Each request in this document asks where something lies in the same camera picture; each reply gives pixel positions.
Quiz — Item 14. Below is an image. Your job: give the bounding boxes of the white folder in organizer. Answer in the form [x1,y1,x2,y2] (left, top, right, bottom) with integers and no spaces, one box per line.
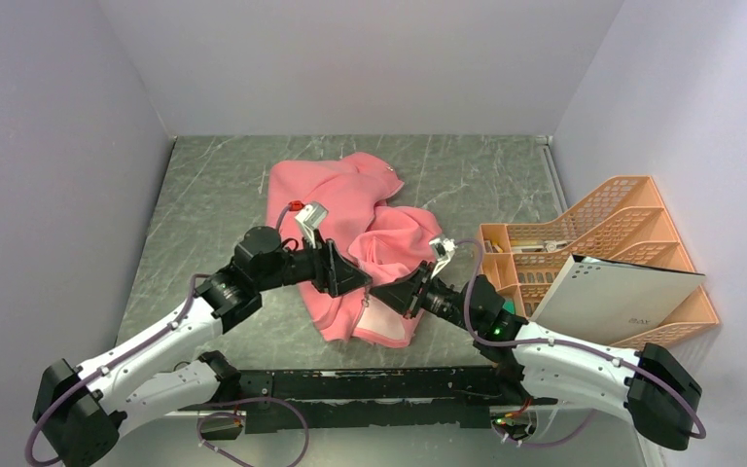
[531,254,705,344]

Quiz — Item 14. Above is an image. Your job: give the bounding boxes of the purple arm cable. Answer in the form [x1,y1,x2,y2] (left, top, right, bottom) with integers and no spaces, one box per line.
[453,239,708,450]
[23,200,313,467]

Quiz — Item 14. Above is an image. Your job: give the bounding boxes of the orange plastic desk organizer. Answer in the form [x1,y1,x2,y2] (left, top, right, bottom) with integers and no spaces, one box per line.
[478,176,720,349]

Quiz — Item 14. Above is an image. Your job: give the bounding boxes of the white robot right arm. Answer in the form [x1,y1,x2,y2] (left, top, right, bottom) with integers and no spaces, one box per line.
[370,263,706,450]

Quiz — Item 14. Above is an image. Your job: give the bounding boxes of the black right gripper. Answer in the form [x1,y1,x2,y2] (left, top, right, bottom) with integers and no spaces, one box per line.
[370,260,480,333]

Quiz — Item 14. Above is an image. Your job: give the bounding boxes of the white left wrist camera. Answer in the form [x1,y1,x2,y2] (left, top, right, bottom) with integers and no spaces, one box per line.
[295,202,329,248]

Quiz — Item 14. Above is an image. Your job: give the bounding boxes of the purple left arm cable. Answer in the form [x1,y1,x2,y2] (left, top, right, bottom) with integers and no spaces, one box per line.
[23,200,313,467]

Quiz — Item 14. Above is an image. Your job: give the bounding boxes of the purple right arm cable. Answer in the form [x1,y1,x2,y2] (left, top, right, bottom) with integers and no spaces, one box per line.
[453,239,708,450]

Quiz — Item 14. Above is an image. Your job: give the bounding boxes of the pink zip-up jacket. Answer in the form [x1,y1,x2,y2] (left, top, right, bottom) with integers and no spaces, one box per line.
[267,153,442,348]

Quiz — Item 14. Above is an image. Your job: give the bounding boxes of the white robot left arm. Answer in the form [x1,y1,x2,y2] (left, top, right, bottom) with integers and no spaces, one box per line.
[24,226,372,466]

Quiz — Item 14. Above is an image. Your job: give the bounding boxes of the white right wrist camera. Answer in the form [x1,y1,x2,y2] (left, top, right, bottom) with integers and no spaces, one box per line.
[429,234,457,278]

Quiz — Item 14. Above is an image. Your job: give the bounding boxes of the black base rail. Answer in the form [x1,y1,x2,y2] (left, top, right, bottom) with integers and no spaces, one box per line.
[195,365,549,434]

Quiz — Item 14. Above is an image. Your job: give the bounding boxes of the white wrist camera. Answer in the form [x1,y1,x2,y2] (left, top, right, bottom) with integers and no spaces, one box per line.
[295,202,329,248]
[429,234,457,278]

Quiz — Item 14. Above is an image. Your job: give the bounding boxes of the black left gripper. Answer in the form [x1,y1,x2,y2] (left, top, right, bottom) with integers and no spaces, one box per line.
[256,228,372,298]

